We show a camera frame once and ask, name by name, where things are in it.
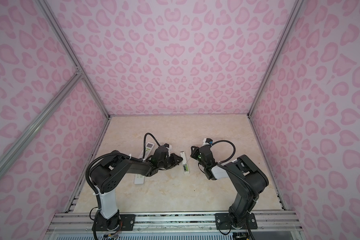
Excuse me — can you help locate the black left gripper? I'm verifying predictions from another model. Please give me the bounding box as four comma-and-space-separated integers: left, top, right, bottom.
158, 153, 184, 170

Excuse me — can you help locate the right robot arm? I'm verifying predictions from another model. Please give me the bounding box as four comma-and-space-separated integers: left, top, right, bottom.
191, 145, 269, 229

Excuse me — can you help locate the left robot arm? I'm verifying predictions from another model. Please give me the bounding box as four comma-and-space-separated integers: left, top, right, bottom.
85, 145, 183, 236

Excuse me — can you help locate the white remote with green buttons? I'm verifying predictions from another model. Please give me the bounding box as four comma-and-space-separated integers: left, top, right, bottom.
142, 142, 155, 160

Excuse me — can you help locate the small white remote control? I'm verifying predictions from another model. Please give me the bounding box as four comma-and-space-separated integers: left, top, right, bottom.
134, 174, 145, 185

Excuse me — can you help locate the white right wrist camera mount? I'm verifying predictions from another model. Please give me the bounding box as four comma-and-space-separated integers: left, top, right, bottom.
202, 138, 214, 146

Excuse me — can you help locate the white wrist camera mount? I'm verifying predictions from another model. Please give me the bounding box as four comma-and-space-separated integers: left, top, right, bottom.
202, 138, 214, 146
163, 143, 172, 156

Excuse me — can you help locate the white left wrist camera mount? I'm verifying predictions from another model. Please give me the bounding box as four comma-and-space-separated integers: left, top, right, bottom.
163, 143, 172, 156

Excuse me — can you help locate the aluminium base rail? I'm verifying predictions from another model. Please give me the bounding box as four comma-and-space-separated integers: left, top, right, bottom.
46, 211, 304, 240

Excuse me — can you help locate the diagonal aluminium frame bar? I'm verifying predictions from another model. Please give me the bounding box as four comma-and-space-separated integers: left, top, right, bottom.
0, 71, 82, 180

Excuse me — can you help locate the aluminium corner frame post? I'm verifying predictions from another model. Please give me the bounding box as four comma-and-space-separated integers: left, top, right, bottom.
35, 0, 111, 120

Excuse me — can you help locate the right rear aluminium frame post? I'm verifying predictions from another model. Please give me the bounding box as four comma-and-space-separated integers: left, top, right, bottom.
247, 0, 306, 119

